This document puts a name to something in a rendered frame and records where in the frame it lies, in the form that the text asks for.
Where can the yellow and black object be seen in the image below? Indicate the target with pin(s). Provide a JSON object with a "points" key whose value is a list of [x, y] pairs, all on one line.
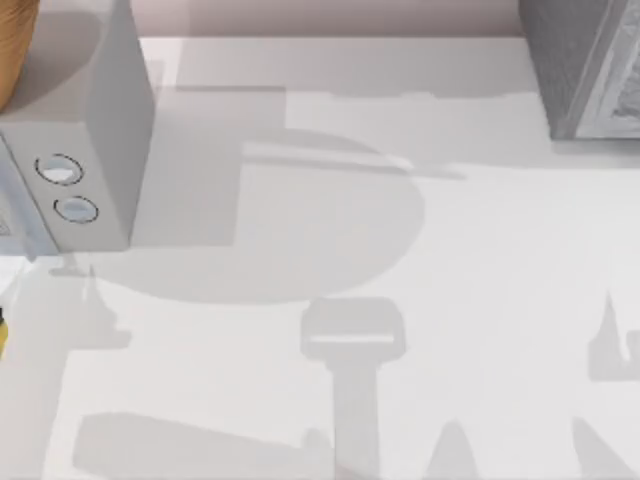
{"points": [[2, 335]]}

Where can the round microwave knob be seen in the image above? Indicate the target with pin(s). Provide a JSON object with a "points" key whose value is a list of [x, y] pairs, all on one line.
{"points": [[59, 170], [76, 209]]}

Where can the brown wooden object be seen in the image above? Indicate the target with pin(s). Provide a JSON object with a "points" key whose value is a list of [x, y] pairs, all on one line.
{"points": [[14, 45]]}

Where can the pale microwave oven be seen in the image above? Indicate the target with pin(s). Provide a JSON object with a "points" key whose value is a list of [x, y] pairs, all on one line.
{"points": [[75, 100]]}

